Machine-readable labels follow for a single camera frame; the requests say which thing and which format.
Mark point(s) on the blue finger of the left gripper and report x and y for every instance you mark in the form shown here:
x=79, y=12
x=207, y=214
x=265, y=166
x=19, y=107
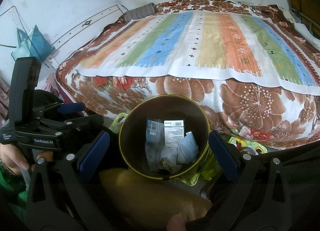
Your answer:
x=61, y=108
x=53, y=127

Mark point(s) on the brown floral blanket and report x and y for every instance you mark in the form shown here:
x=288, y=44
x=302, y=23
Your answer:
x=275, y=117

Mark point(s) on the metal bed rail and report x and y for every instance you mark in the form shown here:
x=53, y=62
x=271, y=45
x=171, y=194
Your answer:
x=312, y=26

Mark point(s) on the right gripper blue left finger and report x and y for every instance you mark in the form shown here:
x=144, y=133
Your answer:
x=91, y=154

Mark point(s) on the green white medicine box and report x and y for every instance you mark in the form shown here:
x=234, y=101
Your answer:
x=173, y=132

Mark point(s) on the teal plastic bag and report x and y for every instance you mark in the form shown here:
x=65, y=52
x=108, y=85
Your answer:
x=32, y=44

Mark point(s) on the white wooden headboard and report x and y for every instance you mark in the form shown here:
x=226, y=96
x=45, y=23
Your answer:
x=83, y=32

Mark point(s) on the person's left hand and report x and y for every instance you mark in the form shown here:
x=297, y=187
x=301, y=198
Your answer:
x=14, y=160

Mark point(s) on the yellow snack wrapper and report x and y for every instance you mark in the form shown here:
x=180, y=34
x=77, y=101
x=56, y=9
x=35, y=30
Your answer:
x=168, y=166

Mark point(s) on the white folded cloth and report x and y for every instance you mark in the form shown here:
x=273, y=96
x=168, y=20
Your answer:
x=302, y=29

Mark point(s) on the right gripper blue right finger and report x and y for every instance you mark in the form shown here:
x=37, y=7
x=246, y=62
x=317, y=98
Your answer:
x=227, y=155

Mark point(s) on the striped multicolour bed mat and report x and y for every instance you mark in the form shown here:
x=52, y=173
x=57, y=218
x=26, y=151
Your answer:
x=205, y=45

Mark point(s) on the black gold-rimmed trash bin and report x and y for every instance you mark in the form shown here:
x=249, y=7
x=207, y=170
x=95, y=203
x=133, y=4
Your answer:
x=132, y=136

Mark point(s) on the clear plastic blister packaging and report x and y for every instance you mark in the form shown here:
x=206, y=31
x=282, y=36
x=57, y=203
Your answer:
x=154, y=144

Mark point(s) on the grey striped pillow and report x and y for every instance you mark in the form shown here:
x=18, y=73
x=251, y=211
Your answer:
x=140, y=12

